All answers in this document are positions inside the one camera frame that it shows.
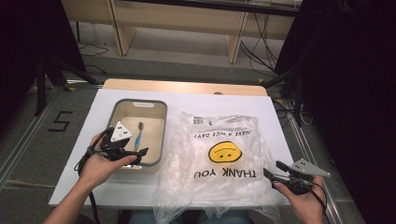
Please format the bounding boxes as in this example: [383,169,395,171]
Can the blue toothbrush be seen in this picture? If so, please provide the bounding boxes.
[134,121,145,153]

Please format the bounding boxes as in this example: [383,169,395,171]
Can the black stand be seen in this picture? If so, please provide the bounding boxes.
[261,66,304,129]
[33,55,97,118]

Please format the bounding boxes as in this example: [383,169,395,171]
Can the dark curtain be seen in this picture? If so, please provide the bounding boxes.
[274,0,396,224]
[0,0,87,132]

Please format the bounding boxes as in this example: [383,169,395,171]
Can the thin black floor cable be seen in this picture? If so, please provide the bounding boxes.
[78,42,110,75]

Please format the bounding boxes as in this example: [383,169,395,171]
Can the person's leg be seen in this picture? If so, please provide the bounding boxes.
[199,209,250,224]
[129,209,157,224]

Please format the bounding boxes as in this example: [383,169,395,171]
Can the clear plastic bag yellow face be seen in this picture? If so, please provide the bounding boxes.
[152,111,281,224]

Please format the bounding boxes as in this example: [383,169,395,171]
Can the person's left hand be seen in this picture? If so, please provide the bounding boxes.
[78,132,138,189]

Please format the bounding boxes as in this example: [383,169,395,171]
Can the left hand-held gripper cable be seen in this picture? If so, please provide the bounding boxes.
[74,126,115,224]

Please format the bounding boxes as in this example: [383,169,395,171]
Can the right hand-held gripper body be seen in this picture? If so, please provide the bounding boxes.
[272,158,332,196]

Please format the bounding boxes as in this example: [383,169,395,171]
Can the hand-held gripper cable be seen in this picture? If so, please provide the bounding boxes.
[306,181,332,224]
[74,126,115,224]

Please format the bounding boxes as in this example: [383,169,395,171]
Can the light wooden desk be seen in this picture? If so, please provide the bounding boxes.
[60,0,303,64]

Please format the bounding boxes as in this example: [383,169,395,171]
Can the right hand-held gripper cable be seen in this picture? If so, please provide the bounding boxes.
[306,181,332,224]

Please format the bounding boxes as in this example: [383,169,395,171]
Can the bundle of black cables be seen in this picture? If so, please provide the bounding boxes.
[239,12,279,74]

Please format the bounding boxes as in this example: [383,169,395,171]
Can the person's left leg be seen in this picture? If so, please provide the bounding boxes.
[129,209,157,224]

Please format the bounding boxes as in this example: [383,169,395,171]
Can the beige bin grey rim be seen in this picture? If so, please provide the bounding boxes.
[97,98,168,175]

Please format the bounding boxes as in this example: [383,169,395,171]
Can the white board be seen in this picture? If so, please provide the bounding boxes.
[49,88,295,208]

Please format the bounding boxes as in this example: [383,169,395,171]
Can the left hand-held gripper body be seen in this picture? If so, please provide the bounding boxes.
[101,120,138,161]

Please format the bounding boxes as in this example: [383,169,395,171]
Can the person's right leg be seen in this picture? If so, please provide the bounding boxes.
[199,209,250,224]

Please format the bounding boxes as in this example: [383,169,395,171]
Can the metal floor rail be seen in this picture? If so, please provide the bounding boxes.
[281,99,347,224]
[0,88,68,190]

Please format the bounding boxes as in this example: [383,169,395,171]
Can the person's right hand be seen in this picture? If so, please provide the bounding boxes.
[274,175,327,218]

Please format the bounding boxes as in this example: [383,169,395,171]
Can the black cables beside table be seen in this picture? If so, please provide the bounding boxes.
[274,98,313,127]

